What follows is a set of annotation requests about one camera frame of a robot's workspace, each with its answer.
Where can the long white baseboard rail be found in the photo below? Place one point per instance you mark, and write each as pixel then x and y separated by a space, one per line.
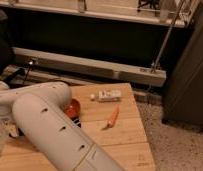
pixel 135 74

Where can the dark grey cabinet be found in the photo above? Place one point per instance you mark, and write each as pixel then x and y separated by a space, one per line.
pixel 183 96

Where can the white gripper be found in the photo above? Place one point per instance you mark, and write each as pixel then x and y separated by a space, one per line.
pixel 12 129

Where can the red-brown wooden bowl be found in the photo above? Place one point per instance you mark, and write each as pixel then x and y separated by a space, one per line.
pixel 73 109

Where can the black office chair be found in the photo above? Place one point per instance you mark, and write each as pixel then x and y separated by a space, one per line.
pixel 7 55

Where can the orange toy carrot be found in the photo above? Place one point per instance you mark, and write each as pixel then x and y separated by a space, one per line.
pixel 112 119

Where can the black white striped block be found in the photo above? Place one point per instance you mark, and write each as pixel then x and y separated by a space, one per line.
pixel 77 122

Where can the metal diagonal pole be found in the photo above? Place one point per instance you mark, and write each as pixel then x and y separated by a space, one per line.
pixel 176 14

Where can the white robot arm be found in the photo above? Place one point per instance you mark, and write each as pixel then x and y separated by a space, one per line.
pixel 37 110

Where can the white rectangular box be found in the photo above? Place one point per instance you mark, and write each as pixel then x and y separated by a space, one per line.
pixel 107 96

